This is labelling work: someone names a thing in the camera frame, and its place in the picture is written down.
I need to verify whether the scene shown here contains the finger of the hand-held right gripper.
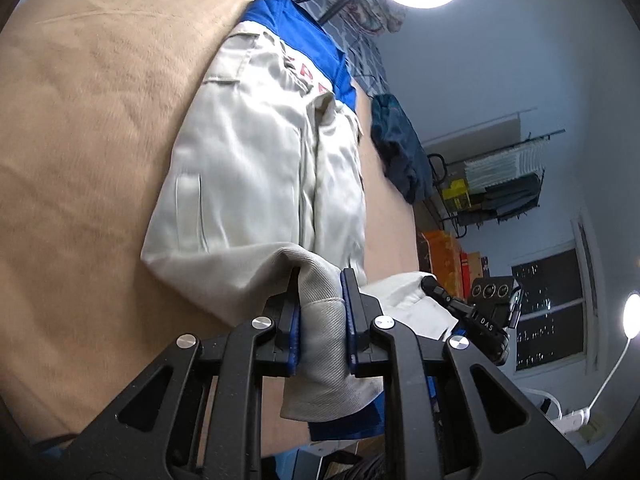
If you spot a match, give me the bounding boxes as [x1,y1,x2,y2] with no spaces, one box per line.
[421,275,474,319]

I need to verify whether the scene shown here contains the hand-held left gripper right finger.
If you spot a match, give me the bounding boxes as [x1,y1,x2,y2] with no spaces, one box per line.
[340,267,590,480]

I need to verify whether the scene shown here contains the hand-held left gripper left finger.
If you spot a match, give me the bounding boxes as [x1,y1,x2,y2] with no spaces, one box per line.
[45,266,303,480]

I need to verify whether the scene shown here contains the white and blue jacket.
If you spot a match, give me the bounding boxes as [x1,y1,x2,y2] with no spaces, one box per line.
[140,0,453,441]

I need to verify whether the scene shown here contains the dark hanging clothes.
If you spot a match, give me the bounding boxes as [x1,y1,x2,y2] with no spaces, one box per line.
[481,172,544,216]

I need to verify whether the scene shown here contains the black clothes rack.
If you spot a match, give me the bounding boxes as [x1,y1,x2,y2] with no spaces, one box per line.
[425,127,568,237]

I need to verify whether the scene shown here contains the orange box stack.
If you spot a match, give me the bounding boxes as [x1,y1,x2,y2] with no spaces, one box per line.
[419,230,464,292]

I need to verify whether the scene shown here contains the red box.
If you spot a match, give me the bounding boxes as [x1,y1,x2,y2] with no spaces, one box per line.
[460,252,485,299]

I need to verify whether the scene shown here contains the dark window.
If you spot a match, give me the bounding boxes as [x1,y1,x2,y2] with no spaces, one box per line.
[510,247,589,373]

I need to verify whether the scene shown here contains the yellow box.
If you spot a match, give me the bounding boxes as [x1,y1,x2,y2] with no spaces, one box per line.
[442,180,472,212]

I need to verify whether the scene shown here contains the white power strip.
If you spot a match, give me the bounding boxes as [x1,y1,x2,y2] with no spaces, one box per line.
[550,407,594,437]

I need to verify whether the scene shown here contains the striped white towel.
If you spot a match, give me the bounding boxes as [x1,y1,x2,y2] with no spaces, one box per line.
[465,137,548,194]

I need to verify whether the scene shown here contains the white desk lamp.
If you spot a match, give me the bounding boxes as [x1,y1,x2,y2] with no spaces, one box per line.
[585,294,640,413]

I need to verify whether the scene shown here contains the dark blue garment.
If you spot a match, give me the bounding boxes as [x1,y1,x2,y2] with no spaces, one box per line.
[370,92,435,206]

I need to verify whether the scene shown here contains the white leaning board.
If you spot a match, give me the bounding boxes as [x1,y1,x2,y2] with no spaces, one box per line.
[422,107,538,166]

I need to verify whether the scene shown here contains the tan blanket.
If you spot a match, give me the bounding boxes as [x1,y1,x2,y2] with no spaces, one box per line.
[0,0,422,453]

